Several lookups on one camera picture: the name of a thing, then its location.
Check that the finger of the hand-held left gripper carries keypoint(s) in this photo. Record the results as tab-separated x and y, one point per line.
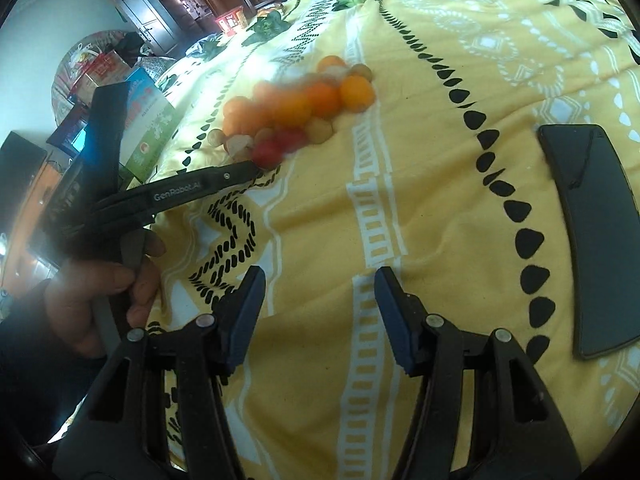
175	192
107	130

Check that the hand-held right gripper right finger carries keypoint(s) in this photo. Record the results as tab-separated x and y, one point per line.
400	330

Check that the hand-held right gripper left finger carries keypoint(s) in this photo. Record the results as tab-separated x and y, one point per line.
240	325

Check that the red tomato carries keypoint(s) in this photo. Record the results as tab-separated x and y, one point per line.
292	137
265	152

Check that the person's left forearm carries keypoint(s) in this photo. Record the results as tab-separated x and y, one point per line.
30	375

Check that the person's left hand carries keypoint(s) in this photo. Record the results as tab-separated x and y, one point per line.
67	305

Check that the blue and green cardboard box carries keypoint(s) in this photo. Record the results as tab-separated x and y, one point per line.
147	120

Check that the brown cardboard box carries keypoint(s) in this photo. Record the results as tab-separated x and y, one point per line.
102	69

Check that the pale beige chunk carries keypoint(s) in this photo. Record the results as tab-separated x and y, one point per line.
239	144

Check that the white patterned bag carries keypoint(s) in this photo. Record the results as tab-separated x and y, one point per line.
156	65

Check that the large black box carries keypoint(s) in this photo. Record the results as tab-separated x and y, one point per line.
22	185

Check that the dark wooden door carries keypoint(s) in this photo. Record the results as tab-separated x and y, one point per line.
137	7

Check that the pile of brown longans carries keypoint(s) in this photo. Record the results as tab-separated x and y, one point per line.
320	130

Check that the pile of oranges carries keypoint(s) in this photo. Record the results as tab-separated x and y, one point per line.
310	102

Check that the red snack box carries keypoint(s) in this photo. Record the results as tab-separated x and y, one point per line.
231	21

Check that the yellow patterned blanket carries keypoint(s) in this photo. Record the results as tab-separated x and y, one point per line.
400	160

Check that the orange bread packet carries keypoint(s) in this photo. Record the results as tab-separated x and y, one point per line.
272	8

